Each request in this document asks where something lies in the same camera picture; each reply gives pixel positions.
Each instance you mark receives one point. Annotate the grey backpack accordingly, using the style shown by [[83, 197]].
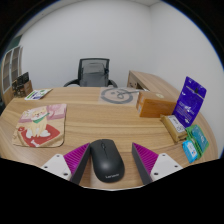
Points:
[[94, 75]]

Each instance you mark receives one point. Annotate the dog print mouse pad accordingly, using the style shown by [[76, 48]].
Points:
[[40, 125]]

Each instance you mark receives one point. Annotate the purple pouch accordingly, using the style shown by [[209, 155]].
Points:
[[189, 101]]

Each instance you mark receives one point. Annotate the round logo clear sheet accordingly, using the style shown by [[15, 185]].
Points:
[[116, 96]]

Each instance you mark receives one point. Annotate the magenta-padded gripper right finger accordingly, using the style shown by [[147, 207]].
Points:
[[146, 159]]

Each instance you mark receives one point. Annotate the black computer mouse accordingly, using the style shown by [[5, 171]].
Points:
[[106, 160]]

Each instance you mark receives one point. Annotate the tan snack packet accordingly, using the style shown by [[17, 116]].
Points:
[[174, 127]]

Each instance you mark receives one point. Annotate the wooden shelf unit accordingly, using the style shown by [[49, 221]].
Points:
[[10, 68]]

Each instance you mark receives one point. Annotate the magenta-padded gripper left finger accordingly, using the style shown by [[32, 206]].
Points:
[[76, 158]]

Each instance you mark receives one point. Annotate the brown cardboard carton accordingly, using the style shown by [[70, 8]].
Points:
[[28, 88]]

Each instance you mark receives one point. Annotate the small tan and black carton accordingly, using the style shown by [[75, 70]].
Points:
[[14, 88]]

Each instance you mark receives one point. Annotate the green packet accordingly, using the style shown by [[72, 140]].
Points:
[[199, 137]]

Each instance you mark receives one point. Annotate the wooden side desk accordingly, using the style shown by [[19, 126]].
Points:
[[151, 81]]

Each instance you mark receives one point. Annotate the orange-brown wooden box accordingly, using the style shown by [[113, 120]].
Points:
[[155, 106]]

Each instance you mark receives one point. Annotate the black mesh office chair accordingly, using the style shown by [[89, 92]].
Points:
[[84, 63]]

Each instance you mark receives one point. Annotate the green and purple leaflet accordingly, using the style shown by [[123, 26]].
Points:
[[37, 94]]

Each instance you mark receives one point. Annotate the blue packet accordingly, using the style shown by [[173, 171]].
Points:
[[190, 150]]

